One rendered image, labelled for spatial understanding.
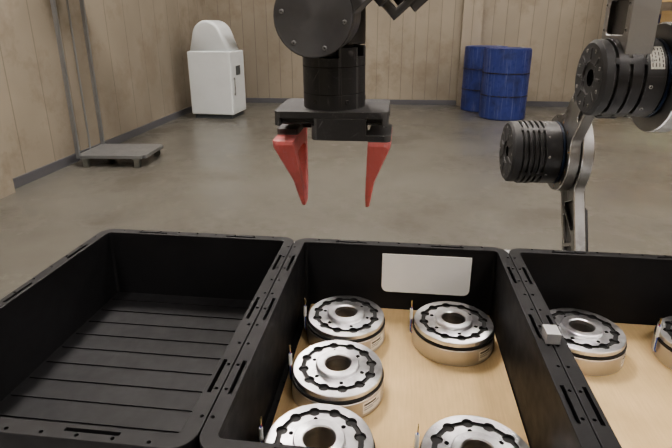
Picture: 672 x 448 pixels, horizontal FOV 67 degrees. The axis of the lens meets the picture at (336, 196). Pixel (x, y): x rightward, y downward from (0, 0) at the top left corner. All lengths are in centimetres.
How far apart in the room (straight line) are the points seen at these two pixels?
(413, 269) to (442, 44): 793
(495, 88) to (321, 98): 692
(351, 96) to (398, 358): 35
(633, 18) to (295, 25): 76
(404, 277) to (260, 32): 815
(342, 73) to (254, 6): 837
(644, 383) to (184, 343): 56
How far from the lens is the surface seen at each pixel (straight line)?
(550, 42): 893
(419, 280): 75
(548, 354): 54
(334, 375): 58
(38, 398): 70
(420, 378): 64
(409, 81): 860
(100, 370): 71
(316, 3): 38
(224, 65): 723
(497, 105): 736
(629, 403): 68
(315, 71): 45
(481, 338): 67
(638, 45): 106
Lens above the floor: 122
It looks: 18 degrees down
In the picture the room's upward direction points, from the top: straight up
